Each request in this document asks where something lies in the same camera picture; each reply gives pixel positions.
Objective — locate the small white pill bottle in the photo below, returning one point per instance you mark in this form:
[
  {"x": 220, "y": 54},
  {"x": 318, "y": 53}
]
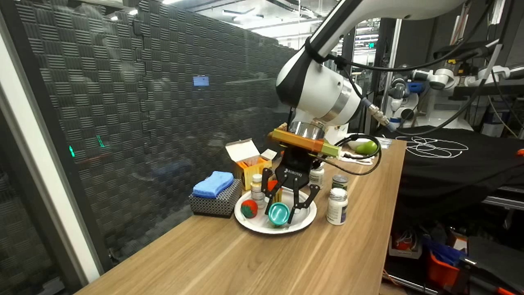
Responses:
[{"x": 256, "y": 190}]

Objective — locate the green pear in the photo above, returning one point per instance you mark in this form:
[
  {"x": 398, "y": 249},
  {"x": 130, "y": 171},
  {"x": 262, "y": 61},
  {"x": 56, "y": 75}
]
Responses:
[{"x": 364, "y": 146}]

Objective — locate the open orange cardboard box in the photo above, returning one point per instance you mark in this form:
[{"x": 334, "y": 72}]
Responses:
[{"x": 249, "y": 159}]

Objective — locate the wrist camera mount block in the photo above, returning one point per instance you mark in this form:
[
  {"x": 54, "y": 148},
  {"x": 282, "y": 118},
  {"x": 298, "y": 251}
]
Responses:
[{"x": 305, "y": 143}]

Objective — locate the blue sponge cloth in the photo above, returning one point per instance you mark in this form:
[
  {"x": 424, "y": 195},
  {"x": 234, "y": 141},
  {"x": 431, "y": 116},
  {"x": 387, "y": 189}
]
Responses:
[{"x": 213, "y": 184}]

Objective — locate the white paper plate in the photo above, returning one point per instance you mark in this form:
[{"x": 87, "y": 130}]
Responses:
[{"x": 297, "y": 221}]

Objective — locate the white supplement bottle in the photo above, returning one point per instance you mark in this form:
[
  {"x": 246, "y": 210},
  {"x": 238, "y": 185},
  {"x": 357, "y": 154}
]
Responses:
[{"x": 316, "y": 175}]

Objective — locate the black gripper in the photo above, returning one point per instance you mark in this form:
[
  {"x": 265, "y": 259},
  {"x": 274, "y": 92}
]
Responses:
[{"x": 293, "y": 172}]

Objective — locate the orange lid small cup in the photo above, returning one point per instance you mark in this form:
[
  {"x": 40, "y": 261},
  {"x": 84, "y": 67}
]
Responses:
[{"x": 272, "y": 184}]

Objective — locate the teal lid green cup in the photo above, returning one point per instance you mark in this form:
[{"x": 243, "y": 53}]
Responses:
[{"x": 279, "y": 215}]

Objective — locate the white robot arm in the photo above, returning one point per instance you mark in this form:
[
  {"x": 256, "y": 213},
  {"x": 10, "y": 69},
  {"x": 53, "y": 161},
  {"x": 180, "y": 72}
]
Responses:
[{"x": 311, "y": 85}]

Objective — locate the blue label white bottle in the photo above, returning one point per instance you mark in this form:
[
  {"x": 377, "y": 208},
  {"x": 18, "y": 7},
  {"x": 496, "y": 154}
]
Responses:
[{"x": 336, "y": 205}]

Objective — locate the grey foam block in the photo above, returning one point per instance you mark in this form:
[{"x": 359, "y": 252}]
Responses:
[{"x": 223, "y": 205}]

